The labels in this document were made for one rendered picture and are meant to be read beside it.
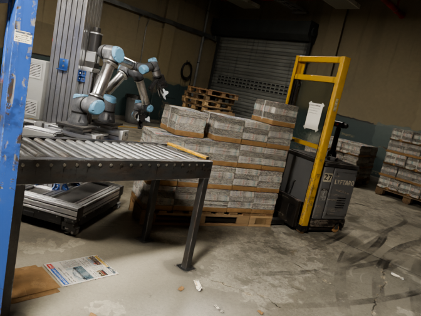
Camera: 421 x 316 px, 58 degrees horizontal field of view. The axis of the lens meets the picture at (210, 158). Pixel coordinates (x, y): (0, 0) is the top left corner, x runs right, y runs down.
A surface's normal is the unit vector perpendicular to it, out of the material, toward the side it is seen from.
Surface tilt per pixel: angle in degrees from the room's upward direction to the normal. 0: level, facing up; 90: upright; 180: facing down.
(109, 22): 90
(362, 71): 90
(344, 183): 90
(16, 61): 90
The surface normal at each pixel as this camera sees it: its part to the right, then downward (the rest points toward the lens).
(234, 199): 0.44, 0.23
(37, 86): -0.18, 0.13
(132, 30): 0.70, 0.26
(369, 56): -0.68, -0.01
